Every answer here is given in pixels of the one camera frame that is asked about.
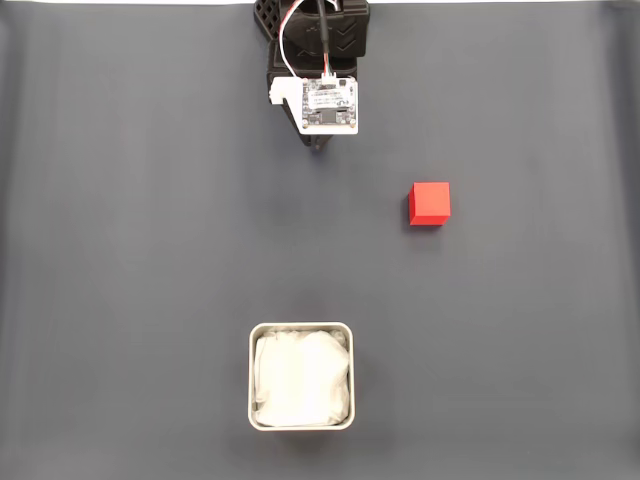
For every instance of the red cube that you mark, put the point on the red cube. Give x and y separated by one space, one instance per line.
430 202

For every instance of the white camera board mount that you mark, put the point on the white camera board mount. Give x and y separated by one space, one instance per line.
330 105

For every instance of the dark table mat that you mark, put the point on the dark table mat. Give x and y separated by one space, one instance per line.
125 250

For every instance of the square metal box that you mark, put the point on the square metal box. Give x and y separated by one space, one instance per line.
251 380

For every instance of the white crumpled tissue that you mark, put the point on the white crumpled tissue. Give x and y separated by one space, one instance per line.
300 380

